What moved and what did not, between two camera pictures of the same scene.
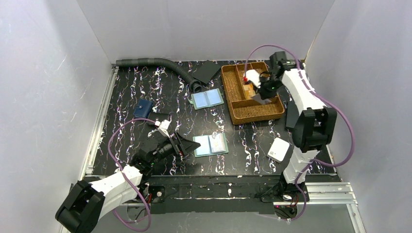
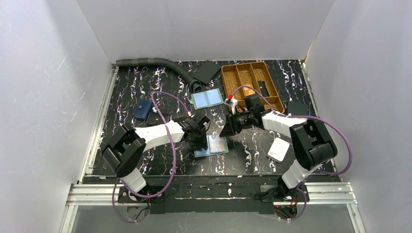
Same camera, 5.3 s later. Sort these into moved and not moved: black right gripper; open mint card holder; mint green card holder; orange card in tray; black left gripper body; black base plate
Moved: black right gripper; black left gripper body
Not moved: mint green card holder; black base plate; orange card in tray; open mint card holder
